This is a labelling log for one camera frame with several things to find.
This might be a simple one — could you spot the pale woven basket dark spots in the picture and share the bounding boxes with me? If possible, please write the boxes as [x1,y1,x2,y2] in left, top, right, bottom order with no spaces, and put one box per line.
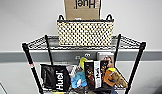
[56,13,116,48]

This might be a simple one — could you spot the yellow tall item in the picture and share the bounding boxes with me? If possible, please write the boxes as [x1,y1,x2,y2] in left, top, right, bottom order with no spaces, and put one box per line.
[79,56,89,69]

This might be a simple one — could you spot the dark box orange print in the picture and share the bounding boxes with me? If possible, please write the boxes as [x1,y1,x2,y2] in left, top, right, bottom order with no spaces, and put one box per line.
[83,60,97,90]

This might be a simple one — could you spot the slim white black box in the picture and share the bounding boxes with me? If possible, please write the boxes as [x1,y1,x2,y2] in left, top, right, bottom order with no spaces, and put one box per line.
[93,60,102,90]

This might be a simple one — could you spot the blue toy pack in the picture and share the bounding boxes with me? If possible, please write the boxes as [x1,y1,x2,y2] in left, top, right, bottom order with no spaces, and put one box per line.
[66,64,89,90]

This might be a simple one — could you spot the large brown cardboard box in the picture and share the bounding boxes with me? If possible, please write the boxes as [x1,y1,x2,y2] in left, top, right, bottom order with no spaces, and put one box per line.
[63,0,102,21]

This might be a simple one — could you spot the black Huel bag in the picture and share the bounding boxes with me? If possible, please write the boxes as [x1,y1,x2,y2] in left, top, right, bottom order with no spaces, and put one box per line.
[39,63,72,92]

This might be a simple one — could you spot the orange plush toy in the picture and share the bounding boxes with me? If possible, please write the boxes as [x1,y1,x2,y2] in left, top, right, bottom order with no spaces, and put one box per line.
[103,67,129,90]

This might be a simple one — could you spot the black crumpled bag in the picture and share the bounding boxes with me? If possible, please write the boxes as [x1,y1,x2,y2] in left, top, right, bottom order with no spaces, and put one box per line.
[86,86,119,94]

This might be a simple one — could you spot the white wall socket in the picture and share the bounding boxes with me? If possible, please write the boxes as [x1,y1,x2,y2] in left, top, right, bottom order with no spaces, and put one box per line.
[75,55,82,61]
[83,52,92,58]

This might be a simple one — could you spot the black wire shelf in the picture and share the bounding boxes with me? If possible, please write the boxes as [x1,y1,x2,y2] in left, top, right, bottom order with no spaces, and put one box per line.
[21,32,148,94]

